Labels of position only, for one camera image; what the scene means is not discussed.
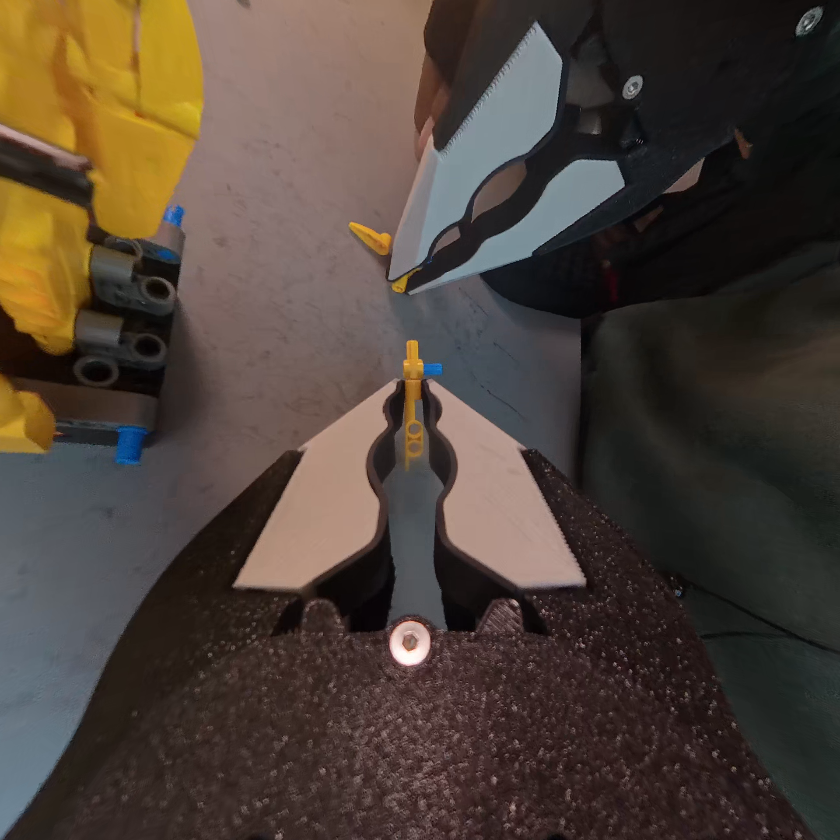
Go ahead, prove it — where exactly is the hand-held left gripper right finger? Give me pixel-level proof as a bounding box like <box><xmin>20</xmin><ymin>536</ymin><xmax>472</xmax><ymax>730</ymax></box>
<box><xmin>423</xmin><ymin>379</ymin><xmax>588</xmax><ymax>632</ymax></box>

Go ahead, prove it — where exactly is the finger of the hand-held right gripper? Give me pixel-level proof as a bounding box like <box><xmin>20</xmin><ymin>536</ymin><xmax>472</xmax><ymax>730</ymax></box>
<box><xmin>406</xmin><ymin>157</ymin><xmax>629</xmax><ymax>296</ymax></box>
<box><xmin>387</xmin><ymin>21</ymin><xmax>565</xmax><ymax>281</ymax></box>

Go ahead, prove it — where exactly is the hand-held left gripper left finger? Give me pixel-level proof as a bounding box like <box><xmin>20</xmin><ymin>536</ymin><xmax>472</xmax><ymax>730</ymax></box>
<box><xmin>231</xmin><ymin>378</ymin><xmax>404</xmax><ymax>632</ymax></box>

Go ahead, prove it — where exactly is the yellow lego tooth piece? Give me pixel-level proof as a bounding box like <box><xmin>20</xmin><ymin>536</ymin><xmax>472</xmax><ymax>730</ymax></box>
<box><xmin>348</xmin><ymin>222</ymin><xmax>392</xmax><ymax>257</ymax></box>
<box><xmin>403</xmin><ymin>381</ymin><xmax>427</xmax><ymax>473</ymax></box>

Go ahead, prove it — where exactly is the yellow lego vehicle model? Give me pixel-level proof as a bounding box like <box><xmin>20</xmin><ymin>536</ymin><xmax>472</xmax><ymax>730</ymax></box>
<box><xmin>0</xmin><ymin>0</ymin><xmax>204</xmax><ymax>467</ymax></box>

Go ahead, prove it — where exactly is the person's right hand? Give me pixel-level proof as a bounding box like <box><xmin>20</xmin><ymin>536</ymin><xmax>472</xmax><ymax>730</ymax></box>
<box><xmin>413</xmin><ymin>51</ymin><xmax>455</xmax><ymax>161</ymax></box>

